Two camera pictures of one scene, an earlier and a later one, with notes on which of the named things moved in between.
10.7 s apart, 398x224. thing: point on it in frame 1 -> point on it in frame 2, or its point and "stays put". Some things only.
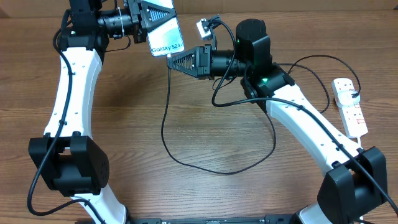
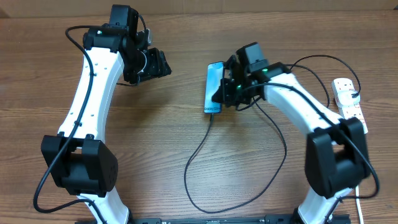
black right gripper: (203, 61) -> (227, 99)
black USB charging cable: (295, 62) -> (280, 129)
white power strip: (352, 116) stays put
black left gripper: (147, 10) -> (157, 66)
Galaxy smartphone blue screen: (166, 38) -> (214, 74)
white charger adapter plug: (345, 98) stays put
